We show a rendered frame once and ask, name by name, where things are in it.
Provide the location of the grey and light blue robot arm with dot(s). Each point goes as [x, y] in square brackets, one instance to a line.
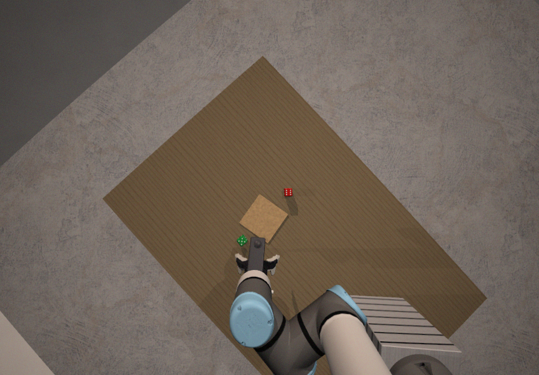
[332, 325]

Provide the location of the green die with white pips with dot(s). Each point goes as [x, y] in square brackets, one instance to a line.
[242, 240]

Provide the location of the tan cork mat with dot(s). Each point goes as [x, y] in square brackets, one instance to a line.
[263, 218]

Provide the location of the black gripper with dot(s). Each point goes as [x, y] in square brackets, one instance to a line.
[269, 264]

